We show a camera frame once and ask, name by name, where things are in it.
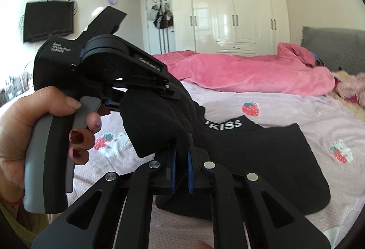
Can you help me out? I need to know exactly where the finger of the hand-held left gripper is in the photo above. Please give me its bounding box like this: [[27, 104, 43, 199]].
[[100, 89, 126, 113], [123, 45, 180, 100]]

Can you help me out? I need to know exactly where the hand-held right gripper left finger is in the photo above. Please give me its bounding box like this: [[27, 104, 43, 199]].
[[31, 146, 179, 249]]

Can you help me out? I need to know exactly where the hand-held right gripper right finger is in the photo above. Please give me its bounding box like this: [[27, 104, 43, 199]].
[[187, 133, 328, 249]]

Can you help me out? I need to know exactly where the black printed garment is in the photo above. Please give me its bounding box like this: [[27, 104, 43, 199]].
[[120, 88, 331, 221]]

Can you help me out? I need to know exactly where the person's left forearm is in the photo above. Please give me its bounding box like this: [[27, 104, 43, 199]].
[[0, 198, 53, 249]]

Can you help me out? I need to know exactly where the person's right hand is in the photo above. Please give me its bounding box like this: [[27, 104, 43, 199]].
[[192, 240, 214, 249]]

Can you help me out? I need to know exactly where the person's left hand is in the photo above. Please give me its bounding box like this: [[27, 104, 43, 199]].
[[0, 87, 102, 202]]

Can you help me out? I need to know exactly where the white door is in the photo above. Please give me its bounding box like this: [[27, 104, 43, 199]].
[[141, 0, 173, 54]]

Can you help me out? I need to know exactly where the cluttered side desk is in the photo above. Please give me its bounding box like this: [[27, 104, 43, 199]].
[[0, 65, 36, 104]]

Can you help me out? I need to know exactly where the black striped hanging bag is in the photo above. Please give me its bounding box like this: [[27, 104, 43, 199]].
[[154, 11, 166, 29]]

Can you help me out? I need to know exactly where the brown hanging bag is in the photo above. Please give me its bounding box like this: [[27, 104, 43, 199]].
[[164, 9, 175, 28]]

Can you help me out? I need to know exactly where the white hanging bag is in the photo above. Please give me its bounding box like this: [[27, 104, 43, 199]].
[[146, 5, 159, 21]]

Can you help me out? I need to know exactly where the pink duvet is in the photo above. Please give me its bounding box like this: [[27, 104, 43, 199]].
[[152, 42, 335, 96]]

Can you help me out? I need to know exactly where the white wardrobe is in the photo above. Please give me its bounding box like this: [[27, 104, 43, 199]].
[[128, 0, 291, 57]]

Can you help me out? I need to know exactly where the printed pink bed sheet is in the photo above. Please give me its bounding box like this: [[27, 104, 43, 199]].
[[65, 81, 365, 249]]

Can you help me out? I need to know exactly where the blue printed pillow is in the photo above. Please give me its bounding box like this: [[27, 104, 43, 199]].
[[312, 51, 326, 66]]

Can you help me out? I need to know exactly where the pink plush toy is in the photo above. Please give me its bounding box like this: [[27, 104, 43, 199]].
[[332, 71, 365, 110]]

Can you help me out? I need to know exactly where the grey padded headboard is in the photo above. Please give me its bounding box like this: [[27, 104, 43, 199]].
[[301, 25, 365, 76]]

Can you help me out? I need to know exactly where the black wall television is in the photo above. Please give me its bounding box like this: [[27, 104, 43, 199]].
[[23, 1, 75, 43]]

